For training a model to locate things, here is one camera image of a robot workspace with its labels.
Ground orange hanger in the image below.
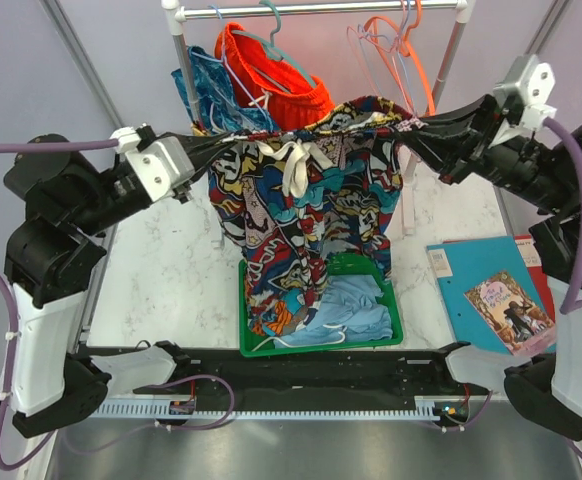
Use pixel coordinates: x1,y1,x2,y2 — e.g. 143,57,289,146
363,1,437,116

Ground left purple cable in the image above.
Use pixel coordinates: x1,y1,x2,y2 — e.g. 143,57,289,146
0,138,122,472

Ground white slotted cable duct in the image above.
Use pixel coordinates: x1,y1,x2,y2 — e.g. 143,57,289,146
90,395,440,422

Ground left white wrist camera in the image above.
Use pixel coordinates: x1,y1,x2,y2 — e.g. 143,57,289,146
110,124,195,203

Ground teal hanger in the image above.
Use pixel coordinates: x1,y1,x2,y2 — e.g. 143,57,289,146
226,1,318,94

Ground light blue garment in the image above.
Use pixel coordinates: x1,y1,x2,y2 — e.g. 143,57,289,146
270,275,393,349

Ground pink illustrated book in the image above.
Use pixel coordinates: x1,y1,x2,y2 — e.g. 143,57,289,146
464,270,556,357

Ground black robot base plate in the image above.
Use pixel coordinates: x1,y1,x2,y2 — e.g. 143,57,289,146
108,347,487,421

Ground green plastic tray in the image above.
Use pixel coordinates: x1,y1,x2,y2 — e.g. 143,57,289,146
238,253,403,358

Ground blue orange patterned garment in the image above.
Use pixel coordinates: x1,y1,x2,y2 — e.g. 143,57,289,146
246,288,320,337

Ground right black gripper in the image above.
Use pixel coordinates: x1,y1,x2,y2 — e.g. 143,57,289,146
396,90,582,215

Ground blue leaf print shorts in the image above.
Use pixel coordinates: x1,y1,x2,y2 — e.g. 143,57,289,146
188,46,280,133

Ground white metal clothes rack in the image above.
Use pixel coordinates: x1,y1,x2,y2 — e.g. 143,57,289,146
160,0,476,251

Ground comic print shorts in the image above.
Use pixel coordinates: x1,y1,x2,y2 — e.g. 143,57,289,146
193,95,430,321

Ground orange shorts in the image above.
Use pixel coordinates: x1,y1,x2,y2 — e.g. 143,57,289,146
214,22,335,131

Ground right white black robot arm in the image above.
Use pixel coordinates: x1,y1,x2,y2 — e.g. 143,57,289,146
392,93,582,441

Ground pink hanger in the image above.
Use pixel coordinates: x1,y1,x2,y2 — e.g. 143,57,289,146
346,24,405,108

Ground red book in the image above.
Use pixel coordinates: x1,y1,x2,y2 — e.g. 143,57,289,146
514,235,555,321

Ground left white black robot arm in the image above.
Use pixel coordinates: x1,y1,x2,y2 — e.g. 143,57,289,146
0,125,234,439

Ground lavender hanger holding blue shorts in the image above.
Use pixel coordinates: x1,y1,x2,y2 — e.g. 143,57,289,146
190,3,277,131

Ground teal blue folder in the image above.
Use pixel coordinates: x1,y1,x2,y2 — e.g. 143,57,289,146
427,236,544,355

